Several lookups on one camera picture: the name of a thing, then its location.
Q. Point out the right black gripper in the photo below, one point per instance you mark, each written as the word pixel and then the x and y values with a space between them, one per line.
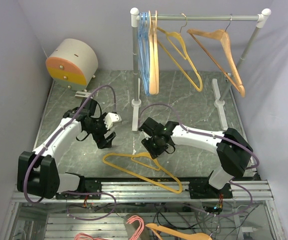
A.
pixel 154 153

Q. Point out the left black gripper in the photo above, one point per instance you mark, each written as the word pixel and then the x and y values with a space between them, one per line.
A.
pixel 101 141

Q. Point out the yellow plastic hanger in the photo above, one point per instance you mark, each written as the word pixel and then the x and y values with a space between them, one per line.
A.
pixel 138 165
pixel 177 42

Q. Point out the beige plastic hanger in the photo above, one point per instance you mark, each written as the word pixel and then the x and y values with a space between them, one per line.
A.
pixel 154 25
pixel 152 76

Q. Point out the brown wooden hanger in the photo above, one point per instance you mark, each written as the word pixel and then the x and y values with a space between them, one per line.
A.
pixel 223 37

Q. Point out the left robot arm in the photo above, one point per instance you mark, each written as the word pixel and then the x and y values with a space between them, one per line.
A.
pixel 37 172

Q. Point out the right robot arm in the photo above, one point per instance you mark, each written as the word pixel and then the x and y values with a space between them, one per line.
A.
pixel 232 150

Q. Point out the small white plastic clip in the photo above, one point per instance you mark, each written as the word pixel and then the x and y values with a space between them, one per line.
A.
pixel 82 95

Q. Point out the beige round drawer cabinet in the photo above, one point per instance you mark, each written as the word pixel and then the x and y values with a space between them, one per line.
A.
pixel 72 64

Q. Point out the metal clothes rack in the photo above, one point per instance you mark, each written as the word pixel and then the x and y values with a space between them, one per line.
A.
pixel 139 23

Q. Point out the orange wooden hanger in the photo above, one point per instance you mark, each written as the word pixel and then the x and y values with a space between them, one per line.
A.
pixel 158 228

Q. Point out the pink plastic hanger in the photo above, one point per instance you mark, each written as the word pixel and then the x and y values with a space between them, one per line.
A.
pixel 135 228

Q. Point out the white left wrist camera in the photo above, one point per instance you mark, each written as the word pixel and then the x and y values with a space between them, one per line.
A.
pixel 110 119

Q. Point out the aluminium frame rail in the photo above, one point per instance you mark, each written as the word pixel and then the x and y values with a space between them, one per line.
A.
pixel 143 192

